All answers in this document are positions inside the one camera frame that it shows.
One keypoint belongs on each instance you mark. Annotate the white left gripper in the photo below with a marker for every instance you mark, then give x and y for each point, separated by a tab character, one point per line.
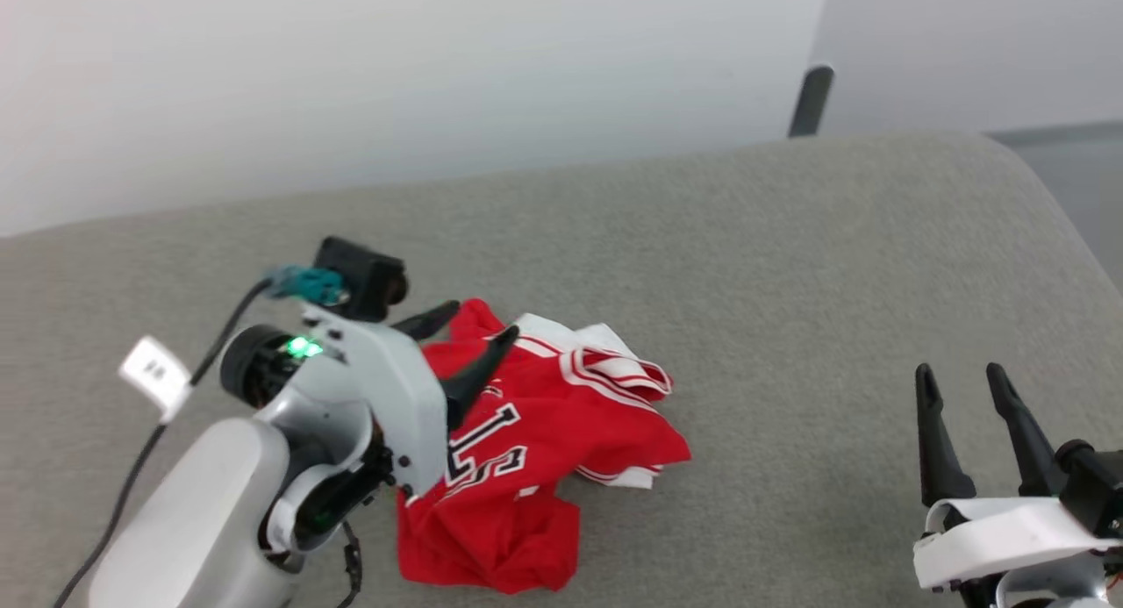
386	389

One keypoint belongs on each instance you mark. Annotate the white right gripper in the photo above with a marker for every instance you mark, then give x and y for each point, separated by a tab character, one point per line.
1000	533

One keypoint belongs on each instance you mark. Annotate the red and white jersey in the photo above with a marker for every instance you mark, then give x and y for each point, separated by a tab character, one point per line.
544	415

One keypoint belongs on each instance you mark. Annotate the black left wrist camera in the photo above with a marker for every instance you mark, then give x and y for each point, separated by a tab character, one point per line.
364	275

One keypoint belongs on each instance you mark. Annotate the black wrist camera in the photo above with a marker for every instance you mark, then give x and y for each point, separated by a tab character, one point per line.
1092	485
364	275

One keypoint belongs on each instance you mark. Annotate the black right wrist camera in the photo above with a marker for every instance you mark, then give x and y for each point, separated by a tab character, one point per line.
1092	485

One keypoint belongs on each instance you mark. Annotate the black post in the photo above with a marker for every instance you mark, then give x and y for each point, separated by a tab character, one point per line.
811	99

